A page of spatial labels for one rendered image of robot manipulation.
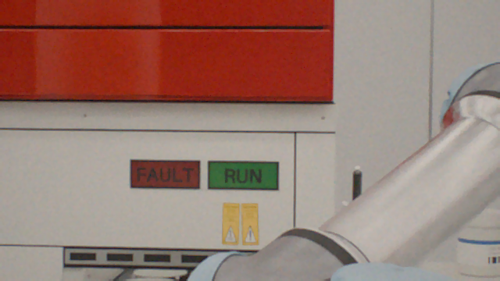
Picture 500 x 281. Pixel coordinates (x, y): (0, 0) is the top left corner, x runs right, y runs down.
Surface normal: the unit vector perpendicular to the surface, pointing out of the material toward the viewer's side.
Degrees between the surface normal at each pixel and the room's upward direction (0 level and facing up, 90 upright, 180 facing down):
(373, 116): 90
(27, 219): 90
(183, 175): 90
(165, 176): 90
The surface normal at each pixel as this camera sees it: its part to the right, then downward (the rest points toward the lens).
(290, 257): -0.12, -0.87
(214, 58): -0.10, 0.05
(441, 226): 0.69, 0.04
